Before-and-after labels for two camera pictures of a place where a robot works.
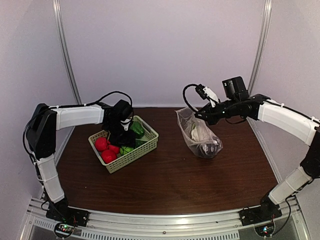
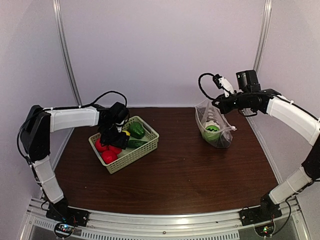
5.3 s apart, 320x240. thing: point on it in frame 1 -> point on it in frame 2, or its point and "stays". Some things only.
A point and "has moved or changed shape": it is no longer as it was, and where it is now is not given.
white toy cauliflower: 195,133 has moved or changed shape
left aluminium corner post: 57,5 stays
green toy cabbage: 124,150 -> 211,133
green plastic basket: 123,159 stays
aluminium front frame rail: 225,225 stays
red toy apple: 101,143 stays
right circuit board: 265,230 stays
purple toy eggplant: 209,150 -> 221,142
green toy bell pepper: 137,127 stays
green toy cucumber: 139,142 stays
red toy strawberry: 108,156 stays
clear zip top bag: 197,134 -> 213,127
